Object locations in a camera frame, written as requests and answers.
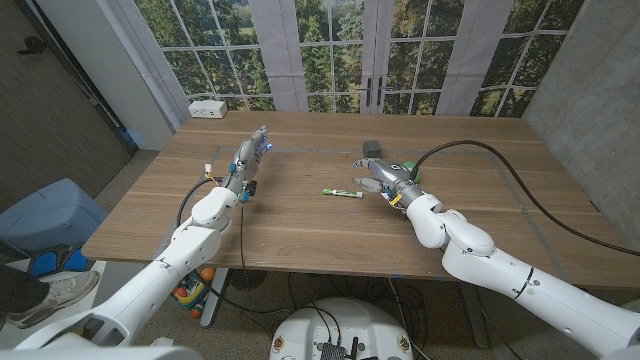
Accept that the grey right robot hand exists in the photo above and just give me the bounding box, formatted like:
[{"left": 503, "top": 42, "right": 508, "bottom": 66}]
[{"left": 352, "top": 157, "right": 426, "bottom": 209}]

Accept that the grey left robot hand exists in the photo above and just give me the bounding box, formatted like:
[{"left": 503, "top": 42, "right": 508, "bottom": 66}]
[{"left": 222, "top": 124, "right": 274, "bottom": 199}]

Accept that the dark grey block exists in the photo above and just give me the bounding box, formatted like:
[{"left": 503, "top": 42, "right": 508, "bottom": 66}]
[{"left": 362, "top": 139, "right": 384, "bottom": 161}]

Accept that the white power strip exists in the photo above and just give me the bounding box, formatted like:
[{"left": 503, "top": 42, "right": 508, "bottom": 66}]
[{"left": 188, "top": 99, "right": 229, "bottom": 120}]

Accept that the black round mesh object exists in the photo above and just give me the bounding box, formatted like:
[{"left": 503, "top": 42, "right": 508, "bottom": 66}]
[{"left": 228, "top": 268, "right": 269, "bottom": 292}]

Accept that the printed window backdrop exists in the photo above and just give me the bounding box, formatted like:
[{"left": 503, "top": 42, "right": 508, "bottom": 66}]
[{"left": 107, "top": 0, "right": 586, "bottom": 119}]

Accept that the grey table leg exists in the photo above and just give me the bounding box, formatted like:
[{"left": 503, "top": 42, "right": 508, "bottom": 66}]
[
  {"left": 457, "top": 279, "right": 491, "bottom": 350},
  {"left": 199, "top": 267, "right": 230, "bottom": 329}
]

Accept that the colourful plastic toy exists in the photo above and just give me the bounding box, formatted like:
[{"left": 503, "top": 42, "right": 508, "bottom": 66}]
[{"left": 168, "top": 269, "right": 211, "bottom": 311}]

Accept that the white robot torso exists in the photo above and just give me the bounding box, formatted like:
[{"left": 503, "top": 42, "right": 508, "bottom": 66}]
[{"left": 269, "top": 297, "right": 415, "bottom": 360}]

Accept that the blue-grey bin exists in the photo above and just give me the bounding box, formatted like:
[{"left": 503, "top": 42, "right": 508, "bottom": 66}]
[{"left": 0, "top": 178, "right": 110, "bottom": 261}]

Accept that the blue padded object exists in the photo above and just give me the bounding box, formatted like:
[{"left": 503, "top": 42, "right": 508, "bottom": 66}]
[{"left": 27, "top": 243, "right": 91, "bottom": 277}]

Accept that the grey sneaker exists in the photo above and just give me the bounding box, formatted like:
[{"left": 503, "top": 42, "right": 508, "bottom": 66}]
[{"left": 7, "top": 269, "right": 101, "bottom": 330}]

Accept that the person's black trouser leg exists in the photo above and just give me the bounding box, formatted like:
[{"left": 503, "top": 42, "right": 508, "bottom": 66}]
[{"left": 0, "top": 264, "right": 51, "bottom": 315}]

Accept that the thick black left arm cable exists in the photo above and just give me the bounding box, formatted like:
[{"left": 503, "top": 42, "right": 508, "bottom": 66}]
[{"left": 176, "top": 175, "right": 224, "bottom": 229}]

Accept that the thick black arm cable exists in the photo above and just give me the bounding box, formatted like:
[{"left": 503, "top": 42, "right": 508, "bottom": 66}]
[
  {"left": 176, "top": 175, "right": 224, "bottom": 229},
  {"left": 409, "top": 139, "right": 640, "bottom": 258}
]

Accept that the thin black left camera cable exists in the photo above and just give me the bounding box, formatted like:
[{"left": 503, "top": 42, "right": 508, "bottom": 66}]
[{"left": 238, "top": 199, "right": 249, "bottom": 281}]

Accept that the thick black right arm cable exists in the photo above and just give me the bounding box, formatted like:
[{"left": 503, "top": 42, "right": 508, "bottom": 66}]
[{"left": 409, "top": 139, "right": 640, "bottom": 258}]

